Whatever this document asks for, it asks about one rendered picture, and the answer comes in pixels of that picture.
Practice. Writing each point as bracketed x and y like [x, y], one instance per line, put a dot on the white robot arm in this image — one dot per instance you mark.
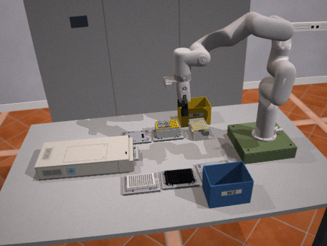
[277, 90]

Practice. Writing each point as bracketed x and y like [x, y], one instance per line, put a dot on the black well plate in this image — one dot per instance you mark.
[179, 176]

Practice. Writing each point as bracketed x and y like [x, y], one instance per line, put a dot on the blue open-top box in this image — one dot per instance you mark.
[227, 184]

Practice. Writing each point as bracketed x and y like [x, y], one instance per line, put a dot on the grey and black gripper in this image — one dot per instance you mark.
[183, 94]

